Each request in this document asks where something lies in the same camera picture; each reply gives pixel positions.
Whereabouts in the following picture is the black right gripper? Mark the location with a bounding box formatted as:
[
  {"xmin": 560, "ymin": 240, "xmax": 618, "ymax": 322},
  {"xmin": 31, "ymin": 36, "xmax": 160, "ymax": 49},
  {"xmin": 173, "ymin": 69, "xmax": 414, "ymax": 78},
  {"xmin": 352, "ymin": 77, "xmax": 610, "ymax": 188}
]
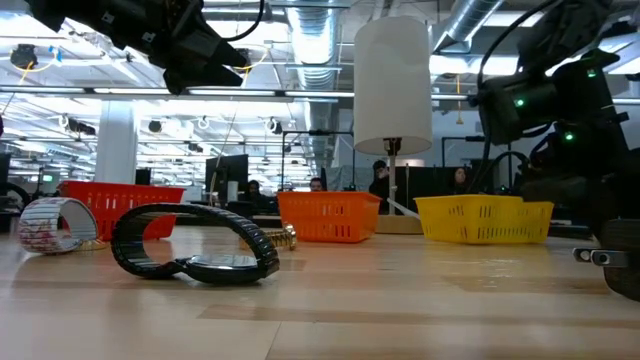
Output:
[{"xmin": 477, "ymin": 71, "xmax": 561, "ymax": 147}]

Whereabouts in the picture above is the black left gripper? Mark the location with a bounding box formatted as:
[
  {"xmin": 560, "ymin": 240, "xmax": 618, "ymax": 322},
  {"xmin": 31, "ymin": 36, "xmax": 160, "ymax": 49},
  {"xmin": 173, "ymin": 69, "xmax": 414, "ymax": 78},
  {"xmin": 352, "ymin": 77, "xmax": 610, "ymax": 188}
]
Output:
[{"xmin": 94, "ymin": 0, "xmax": 250, "ymax": 96}]

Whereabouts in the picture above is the black link band watch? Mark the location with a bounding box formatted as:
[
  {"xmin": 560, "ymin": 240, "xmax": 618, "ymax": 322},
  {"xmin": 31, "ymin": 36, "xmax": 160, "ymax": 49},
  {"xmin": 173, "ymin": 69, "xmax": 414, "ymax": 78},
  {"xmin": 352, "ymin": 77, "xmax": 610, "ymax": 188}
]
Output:
[{"xmin": 110, "ymin": 202, "xmax": 281, "ymax": 286}]

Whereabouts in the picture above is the black computer monitor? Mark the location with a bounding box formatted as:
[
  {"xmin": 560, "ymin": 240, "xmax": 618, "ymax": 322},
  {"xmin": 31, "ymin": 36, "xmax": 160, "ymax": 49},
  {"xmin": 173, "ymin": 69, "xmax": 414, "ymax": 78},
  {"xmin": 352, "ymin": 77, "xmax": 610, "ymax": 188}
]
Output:
[{"xmin": 204, "ymin": 153, "xmax": 250, "ymax": 204}]

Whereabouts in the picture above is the yellow plastic basket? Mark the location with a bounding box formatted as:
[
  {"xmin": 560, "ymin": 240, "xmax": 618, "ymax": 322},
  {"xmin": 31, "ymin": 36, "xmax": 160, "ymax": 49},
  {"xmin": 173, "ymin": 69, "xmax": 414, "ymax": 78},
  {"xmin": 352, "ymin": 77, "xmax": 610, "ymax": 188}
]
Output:
[{"xmin": 413, "ymin": 194, "xmax": 555, "ymax": 246}]

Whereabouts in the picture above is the white shade table lamp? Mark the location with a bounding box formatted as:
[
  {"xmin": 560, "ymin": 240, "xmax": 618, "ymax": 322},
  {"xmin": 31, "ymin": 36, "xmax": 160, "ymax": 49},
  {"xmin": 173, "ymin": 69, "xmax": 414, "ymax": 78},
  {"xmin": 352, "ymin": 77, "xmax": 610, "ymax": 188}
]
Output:
[{"xmin": 353, "ymin": 15, "xmax": 434, "ymax": 236}]

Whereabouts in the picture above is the red plastic basket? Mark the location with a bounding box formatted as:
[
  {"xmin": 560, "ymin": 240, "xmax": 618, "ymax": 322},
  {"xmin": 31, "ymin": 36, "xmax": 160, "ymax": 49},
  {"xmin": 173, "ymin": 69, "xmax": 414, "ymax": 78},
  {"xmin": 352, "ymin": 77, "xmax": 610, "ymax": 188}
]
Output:
[{"xmin": 58, "ymin": 180, "xmax": 186, "ymax": 243}]

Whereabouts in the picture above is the gold metal watch band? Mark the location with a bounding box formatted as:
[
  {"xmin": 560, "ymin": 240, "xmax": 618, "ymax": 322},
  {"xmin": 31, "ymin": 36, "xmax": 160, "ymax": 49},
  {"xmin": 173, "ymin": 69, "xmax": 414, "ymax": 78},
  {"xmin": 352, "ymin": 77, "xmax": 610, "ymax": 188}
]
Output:
[{"xmin": 238, "ymin": 223, "xmax": 298, "ymax": 252}]

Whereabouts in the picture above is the orange plastic basket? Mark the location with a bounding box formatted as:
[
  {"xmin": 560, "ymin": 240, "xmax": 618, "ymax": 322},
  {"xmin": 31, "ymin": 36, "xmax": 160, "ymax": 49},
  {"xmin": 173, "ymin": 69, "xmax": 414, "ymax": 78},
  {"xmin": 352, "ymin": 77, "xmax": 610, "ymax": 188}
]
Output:
[{"xmin": 276, "ymin": 190, "xmax": 383, "ymax": 245}]

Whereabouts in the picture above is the grey power plug adapter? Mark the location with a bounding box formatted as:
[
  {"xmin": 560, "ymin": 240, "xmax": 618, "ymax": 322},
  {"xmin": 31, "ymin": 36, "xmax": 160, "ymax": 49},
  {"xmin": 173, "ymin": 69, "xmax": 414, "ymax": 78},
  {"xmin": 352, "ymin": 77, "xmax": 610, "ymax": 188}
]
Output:
[{"xmin": 573, "ymin": 218, "xmax": 640, "ymax": 303}]

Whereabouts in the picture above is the black ceiling spotlight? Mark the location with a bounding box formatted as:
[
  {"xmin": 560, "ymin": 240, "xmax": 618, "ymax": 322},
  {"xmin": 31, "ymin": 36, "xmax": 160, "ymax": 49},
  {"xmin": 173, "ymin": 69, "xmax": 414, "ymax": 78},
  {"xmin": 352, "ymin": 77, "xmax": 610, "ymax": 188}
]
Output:
[{"xmin": 9, "ymin": 43, "xmax": 39, "ymax": 70}]

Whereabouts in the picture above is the white floral watch band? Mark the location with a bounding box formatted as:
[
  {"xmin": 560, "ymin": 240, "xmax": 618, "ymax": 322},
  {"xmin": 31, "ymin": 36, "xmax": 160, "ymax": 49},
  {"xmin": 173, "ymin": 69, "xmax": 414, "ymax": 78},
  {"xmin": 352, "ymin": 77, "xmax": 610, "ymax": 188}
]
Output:
[{"xmin": 18, "ymin": 196, "xmax": 100, "ymax": 255}]

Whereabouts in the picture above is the black metal rig frame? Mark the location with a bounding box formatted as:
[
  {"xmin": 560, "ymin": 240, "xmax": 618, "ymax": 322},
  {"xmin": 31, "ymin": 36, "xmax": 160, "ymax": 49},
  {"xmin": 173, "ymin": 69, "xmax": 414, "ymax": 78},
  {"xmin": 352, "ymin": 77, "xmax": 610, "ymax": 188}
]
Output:
[
  {"xmin": 441, "ymin": 134, "xmax": 489, "ymax": 196},
  {"xmin": 281, "ymin": 128, "xmax": 356, "ymax": 194}
]

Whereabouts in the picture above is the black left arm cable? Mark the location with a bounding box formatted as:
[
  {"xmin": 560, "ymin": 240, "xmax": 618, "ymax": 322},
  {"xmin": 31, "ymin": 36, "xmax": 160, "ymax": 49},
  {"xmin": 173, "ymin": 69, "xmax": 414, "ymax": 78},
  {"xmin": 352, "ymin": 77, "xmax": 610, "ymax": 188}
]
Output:
[{"xmin": 219, "ymin": 0, "xmax": 266, "ymax": 44}]

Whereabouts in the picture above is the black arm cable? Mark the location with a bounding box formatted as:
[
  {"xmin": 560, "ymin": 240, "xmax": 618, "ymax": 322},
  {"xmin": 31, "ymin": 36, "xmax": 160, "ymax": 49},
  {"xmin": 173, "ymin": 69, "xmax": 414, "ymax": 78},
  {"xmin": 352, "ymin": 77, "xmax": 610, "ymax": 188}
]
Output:
[
  {"xmin": 476, "ymin": 0, "xmax": 559, "ymax": 91},
  {"xmin": 219, "ymin": 0, "xmax": 266, "ymax": 44}
]

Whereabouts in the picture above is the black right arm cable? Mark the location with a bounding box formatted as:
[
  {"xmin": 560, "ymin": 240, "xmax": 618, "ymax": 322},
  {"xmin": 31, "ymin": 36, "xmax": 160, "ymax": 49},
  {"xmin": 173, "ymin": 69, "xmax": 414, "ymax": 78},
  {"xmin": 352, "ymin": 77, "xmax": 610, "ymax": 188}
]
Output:
[{"xmin": 476, "ymin": 0, "xmax": 559, "ymax": 91}]

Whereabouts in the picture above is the silver ribbed ceiling duct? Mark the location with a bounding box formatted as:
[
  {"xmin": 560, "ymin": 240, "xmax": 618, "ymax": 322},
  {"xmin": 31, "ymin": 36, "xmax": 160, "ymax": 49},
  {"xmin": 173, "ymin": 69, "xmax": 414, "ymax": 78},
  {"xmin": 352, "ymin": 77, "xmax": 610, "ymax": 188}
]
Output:
[{"xmin": 285, "ymin": 5, "xmax": 342, "ymax": 92}]

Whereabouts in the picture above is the silver slanted ceiling duct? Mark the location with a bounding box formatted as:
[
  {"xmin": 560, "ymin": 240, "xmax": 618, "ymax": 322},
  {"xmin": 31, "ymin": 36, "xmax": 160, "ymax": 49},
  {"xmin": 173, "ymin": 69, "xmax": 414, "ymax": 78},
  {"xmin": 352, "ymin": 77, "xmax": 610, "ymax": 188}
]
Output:
[{"xmin": 432, "ymin": 0, "xmax": 504, "ymax": 54}]

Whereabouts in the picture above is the white lamp cord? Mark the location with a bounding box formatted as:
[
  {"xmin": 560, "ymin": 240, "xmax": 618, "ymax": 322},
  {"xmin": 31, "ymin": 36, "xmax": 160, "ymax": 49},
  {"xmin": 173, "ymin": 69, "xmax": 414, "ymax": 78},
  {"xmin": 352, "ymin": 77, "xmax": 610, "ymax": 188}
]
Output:
[{"xmin": 385, "ymin": 197, "xmax": 422, "ymax": 220}]

